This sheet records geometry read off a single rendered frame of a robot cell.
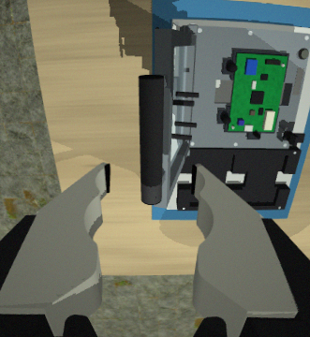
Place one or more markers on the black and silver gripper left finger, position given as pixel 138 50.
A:
pixel 49 265

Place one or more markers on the green circuit board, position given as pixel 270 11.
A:
pixel 257 90

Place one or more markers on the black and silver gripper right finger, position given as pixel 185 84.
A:
pixel 248 271

